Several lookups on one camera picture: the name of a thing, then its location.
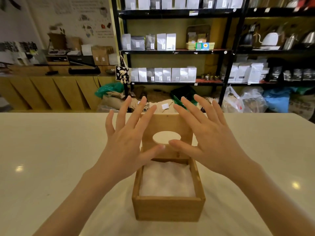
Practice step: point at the teal plastic bag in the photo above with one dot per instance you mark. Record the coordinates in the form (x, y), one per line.
(108, 88)

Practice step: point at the wide dark grey pouch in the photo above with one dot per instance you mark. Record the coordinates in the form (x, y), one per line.
(137, 42)

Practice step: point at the group of white coffee bags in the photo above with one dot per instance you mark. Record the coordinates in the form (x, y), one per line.
(242, 73)

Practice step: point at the silver foil pouch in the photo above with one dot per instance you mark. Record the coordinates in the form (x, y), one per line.
(126, 41)

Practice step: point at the slim steel bottle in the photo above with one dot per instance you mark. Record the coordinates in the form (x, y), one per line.
(290, 42)

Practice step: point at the flat white paper bag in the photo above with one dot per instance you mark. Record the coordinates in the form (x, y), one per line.
(86, 49)

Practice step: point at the black heat sealer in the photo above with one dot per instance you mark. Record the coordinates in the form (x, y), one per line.
(83, 70)

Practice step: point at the photo collage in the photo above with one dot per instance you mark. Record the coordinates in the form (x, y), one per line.
(19, 52)

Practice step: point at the wall poster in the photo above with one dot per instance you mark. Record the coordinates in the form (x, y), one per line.
(73, 12)

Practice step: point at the blue plastic bag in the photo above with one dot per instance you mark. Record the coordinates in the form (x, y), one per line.
(278, 100)

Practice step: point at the small metal bowl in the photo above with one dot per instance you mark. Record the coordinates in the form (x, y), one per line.
(110, 71)

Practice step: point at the black white teddy bear bag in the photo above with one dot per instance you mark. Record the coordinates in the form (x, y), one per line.
(122, 74)

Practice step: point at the row of silver pouches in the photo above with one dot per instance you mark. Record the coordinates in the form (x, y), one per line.
(172, 2)

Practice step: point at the green and blue card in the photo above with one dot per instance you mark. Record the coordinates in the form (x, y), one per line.
(205, 46)

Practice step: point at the steel kettle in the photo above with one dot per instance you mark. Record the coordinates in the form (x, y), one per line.
(308, 38)

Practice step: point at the small white paper bag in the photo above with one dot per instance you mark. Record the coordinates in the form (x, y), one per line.
(113, 59)

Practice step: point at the wooden counter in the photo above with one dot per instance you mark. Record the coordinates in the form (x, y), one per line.
(49, 93)

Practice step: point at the small black device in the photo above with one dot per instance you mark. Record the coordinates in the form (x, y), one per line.
(51, 73)

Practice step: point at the dark wooden tray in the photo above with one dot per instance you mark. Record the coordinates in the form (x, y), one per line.
(198, 28)

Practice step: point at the row of black coffee bags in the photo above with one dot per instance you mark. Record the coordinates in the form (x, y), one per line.
(275, 73)

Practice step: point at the row of white pouches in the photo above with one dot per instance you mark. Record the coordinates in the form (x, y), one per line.
(183, 74)

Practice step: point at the person's left hand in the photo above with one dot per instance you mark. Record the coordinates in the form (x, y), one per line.
(123, 149)

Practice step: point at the dark green plastic bag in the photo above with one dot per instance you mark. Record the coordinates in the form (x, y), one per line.
(182, 90)

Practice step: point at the row of small glass jars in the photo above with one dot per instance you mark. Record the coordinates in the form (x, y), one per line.
(210, 78)

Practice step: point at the dark grey foil pouch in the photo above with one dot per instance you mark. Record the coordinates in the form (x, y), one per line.
(150, 41)

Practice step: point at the white gooseneck kettle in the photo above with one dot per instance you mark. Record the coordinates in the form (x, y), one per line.
(270, 39)

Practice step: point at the white foil pouch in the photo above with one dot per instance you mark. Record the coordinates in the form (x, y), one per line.
(171, 41)
(161, 41)

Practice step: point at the person's right hand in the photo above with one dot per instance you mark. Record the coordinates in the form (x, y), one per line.
(216, 147)

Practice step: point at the black gooseneck kettle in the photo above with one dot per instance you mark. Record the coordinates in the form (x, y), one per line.
(247, 38)

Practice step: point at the printed burlap sack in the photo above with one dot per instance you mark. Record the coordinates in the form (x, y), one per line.
(301, 108)

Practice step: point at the wooden box with holed lid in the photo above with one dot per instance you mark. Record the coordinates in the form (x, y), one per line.
(167, 208)

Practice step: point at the brown paper bag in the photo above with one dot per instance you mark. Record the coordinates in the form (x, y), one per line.
(98, 57)
(110, 50)

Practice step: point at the tall brown carton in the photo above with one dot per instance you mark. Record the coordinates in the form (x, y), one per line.
(57, 41)

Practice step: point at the small grey scale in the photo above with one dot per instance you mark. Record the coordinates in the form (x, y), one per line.
(57, 52)

